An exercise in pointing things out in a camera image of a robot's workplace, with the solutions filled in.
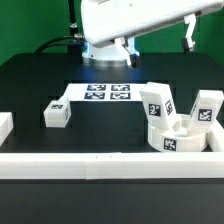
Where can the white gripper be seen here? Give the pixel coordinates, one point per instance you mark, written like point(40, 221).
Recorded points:
point(107, 20)

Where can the white sheet with tags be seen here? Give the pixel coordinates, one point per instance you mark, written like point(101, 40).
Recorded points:
point(103, 92)

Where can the white front fence bar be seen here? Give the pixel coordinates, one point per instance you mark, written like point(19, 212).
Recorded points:
point(88, 166)

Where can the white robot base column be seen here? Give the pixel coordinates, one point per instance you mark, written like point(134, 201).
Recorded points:
point(103, 53)

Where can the white right fence bar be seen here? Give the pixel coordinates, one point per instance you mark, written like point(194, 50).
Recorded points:
point(215, 137)

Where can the white round stool seat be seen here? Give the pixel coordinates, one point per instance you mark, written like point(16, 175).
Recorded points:
point(176, 139)

